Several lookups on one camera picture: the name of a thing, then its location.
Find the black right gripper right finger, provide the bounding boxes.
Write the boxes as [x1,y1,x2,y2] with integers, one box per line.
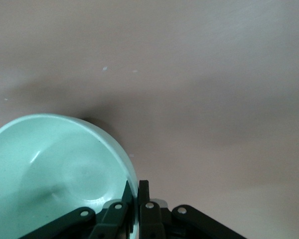
[139,180,247,239]

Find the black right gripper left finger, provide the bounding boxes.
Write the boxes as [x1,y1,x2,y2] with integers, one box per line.
[19,179,135,239]

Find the green bowl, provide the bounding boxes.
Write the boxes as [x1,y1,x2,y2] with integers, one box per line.
[0,114,140,239]

